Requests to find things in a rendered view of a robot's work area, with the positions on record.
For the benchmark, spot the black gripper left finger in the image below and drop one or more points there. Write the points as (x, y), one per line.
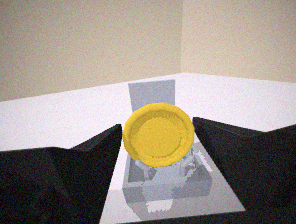
(81, 175)

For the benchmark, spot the yellow plate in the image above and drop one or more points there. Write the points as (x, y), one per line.
(158, 134)

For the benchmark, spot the grey dish rack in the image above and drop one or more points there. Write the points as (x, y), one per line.
(183, 179)

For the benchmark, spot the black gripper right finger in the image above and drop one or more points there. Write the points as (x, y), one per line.
(257, 165)

